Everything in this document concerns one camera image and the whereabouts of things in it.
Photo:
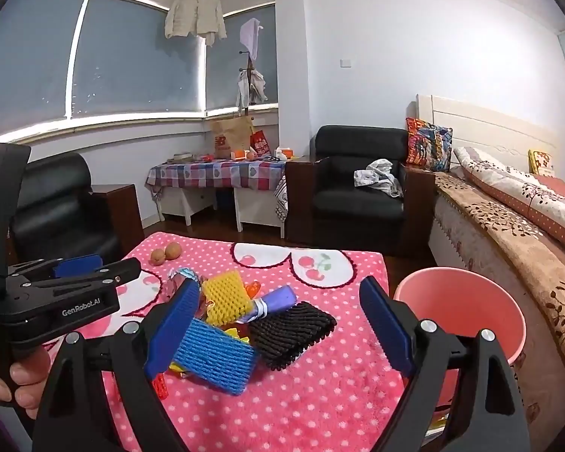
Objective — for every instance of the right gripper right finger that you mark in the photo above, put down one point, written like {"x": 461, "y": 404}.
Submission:
{"x": 486, "y": 411}

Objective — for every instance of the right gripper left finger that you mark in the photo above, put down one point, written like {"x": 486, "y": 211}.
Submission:
{"x": 75, "y": 413}

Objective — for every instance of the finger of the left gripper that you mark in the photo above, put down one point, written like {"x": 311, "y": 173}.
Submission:
{"x": 76, "y": 266}

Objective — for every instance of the blue foam fruit net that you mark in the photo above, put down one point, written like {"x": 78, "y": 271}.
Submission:
{"x": 214, "y": 356}

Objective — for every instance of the crinkled clear snack wrapper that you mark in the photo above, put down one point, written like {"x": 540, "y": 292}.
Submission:
{"x": 175, "y": 279}

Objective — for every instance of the yellow foam fruit net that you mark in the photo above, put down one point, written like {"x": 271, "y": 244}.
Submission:
{"x": 227, "y": 299}

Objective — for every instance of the black foam fruit net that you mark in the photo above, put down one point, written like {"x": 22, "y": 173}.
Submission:
{"x": 282, "y": 338}

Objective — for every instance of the purple wrapper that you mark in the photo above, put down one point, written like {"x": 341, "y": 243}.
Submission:
{"x": 274, "y": 302}

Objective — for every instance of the red foam fruit net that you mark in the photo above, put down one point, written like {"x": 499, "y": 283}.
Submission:
{"x": 160, "y": 386}

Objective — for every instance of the orange plastic bag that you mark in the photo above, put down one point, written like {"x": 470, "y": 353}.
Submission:
{"x": 253, "y": 289}

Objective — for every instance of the person's left hand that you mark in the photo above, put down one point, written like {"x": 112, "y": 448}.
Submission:
{"x": 30, "y": 377}

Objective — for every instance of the black armchair left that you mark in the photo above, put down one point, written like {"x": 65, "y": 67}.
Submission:
{"x": 57, "y": 214}

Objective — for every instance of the brown wooden side cabinet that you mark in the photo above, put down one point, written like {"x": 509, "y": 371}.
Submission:
{"x": 121, "y": 201}

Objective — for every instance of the brown egg near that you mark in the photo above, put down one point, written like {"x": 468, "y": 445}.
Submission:
{"x": 158, "y": 257}

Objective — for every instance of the pink plastic bucket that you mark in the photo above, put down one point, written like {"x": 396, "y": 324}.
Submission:
{"x": 464, "y": 303}

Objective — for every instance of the brown leaf pattern blanket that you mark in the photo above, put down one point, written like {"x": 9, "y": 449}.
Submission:
{"x": 537, "y": 261}

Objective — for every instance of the white mattress side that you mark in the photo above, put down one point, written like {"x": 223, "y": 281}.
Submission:
{"x": 457, "y": 241}

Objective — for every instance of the plaid tablecloth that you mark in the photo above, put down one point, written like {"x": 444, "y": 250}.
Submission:
{"x": 259, "y": 175}

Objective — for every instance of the white side table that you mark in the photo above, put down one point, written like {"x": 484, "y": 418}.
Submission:
{"x": 257, "y": 208}

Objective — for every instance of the brown paper bag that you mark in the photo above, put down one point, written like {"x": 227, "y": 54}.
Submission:
{"x": 231, "y": 134}

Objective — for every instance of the floral white orange quilt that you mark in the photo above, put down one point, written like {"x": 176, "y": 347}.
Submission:
{"x": 524, "y": 193}

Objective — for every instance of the red gift bag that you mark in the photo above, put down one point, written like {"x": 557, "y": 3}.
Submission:
{"x": 259, "y": 144}

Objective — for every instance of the black armchair by bed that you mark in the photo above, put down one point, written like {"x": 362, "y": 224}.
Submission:
{"x": 356, "y": 190}

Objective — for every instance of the coat stand with clothes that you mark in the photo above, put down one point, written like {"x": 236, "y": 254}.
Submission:
{"x": 251, "y": 86}

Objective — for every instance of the yellow patterned pillow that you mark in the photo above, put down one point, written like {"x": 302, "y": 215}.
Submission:
{"x": 541, "y": 163}

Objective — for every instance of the crumpled white cloth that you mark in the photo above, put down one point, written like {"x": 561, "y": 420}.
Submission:
{"x": 378, "y": 176}

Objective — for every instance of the colourful patterned cushion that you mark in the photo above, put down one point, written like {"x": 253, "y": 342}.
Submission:
{"x": 429, "y": 146}

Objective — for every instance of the hanging white jacket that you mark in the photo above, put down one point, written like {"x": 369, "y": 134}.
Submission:
{"x": 199, "y": 18}

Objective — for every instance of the white bed headboard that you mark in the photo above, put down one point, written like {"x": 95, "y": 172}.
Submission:
{"x": 505, "y": 138}

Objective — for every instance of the hanging lilac cloth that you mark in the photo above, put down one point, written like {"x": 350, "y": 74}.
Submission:
{"x": 249, "y": 36}

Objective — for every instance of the wall light switch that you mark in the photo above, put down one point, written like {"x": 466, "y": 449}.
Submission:
{"x": 345, "y": 62}

